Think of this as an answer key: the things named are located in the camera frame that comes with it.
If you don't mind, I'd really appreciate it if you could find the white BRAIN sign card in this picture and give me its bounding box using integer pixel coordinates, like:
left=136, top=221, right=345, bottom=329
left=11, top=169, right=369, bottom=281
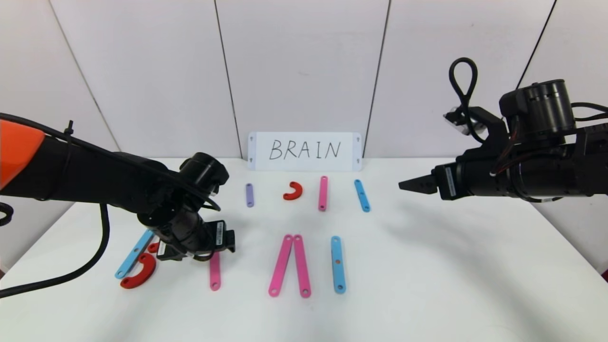
left=248, top=132, right=362, bottom=172

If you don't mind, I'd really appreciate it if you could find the blue flat bar with holes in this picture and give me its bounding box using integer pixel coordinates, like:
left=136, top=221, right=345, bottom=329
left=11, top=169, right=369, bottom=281
left=114, top=230, right=155, bottom=279
left=331, top=236, right=346, bottom=294
left=353, top=179, right=371, bottom=213

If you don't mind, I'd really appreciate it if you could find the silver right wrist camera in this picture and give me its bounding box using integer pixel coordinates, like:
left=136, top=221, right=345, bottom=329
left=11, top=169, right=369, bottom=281
left=444, top=107, right=485, bottom=136

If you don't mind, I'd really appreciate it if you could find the small red curved piece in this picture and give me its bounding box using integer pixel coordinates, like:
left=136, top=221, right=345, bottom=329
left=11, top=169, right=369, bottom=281
left=283, top=181, right=304, bottom=201

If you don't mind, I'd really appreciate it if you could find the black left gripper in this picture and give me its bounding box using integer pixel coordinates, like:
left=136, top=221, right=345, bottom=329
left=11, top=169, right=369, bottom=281
left=176, top=208, right=236, bottom=253

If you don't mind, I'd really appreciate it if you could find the black right camera mount bracket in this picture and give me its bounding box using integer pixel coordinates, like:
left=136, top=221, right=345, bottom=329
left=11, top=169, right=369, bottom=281
left=468, top=107, right=509, bottom=157

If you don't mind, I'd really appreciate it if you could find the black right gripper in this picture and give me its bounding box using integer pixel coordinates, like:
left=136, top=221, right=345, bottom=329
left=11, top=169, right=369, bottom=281
left=398, top=155, right=509, bottom=201

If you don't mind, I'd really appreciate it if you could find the looped black right camera cable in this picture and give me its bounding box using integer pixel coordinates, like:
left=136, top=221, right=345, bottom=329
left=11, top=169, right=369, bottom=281
left=449, top=57, right=487, bottom=143

